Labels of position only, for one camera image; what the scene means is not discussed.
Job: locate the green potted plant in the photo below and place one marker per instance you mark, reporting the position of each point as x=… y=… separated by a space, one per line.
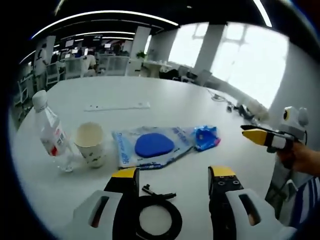
x=142 y=55

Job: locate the blue snack packet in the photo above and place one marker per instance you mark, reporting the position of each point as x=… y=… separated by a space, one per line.
x=207 y=138

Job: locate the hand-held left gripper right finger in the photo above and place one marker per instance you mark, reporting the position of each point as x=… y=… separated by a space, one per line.
x=225 y=200

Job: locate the person's right hand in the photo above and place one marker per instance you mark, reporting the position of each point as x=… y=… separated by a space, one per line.
x=300 y=157

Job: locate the white mesh office chair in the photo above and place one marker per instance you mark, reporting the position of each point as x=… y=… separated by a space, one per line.
x=75 y=68
x=117 y=65

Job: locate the straight ceiling light strip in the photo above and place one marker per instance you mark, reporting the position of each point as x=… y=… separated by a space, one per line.
x=263 y=13

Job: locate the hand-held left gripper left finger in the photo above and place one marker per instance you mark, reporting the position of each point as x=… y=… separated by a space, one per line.
x=125 y=200

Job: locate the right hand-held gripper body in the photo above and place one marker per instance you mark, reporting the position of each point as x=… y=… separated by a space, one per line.
x=296 y=122

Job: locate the curved ceiling light strip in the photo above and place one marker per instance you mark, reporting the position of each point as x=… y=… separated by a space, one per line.
x=105 y=13

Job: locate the white tabletop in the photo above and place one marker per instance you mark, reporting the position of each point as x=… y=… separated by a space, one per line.
x=175 y=105

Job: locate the white paper cup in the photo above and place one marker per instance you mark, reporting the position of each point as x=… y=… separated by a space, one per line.
x=91 y=147

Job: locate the white power strip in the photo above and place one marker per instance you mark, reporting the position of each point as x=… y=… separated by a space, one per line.
x=117 y=106

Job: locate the round white side table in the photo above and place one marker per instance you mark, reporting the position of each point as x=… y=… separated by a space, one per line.
x=157 y=68

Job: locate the person's striped garment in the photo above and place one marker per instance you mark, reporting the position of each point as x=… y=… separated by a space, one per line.
x=307 y=200

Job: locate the clear plastic water bottle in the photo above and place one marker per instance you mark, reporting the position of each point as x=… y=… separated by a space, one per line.
x=51 y=132

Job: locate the bagged blue mouse pad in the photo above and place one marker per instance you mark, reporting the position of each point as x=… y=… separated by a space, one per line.
x=152 y=145

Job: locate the black device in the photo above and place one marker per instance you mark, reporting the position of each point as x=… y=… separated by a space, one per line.
x=245 y=111

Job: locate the large window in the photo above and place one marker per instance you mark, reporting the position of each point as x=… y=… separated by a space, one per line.
x=188 y=45
x=252 y=65

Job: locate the grey chair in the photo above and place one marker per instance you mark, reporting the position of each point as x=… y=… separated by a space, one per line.
x=278 y=180

